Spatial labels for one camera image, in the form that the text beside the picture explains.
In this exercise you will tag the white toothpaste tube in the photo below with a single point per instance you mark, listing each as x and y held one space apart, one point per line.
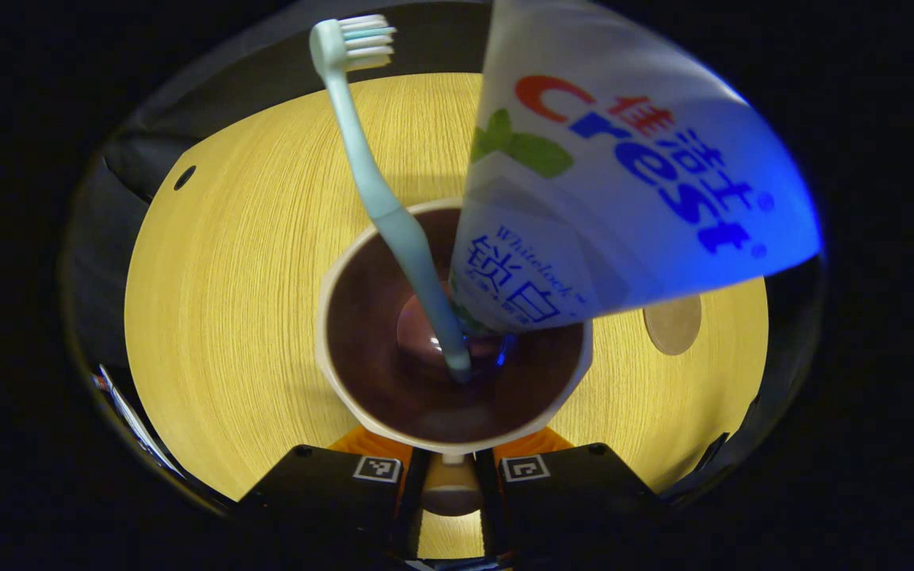
624 222

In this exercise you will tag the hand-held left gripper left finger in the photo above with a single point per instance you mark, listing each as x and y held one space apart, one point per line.
322 500

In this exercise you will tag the wooden desktop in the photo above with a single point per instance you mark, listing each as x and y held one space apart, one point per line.
251 277

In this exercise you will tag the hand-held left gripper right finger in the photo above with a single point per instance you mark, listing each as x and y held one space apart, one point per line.
576 500

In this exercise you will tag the round brown coaster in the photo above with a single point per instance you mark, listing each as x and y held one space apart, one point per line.
675 329

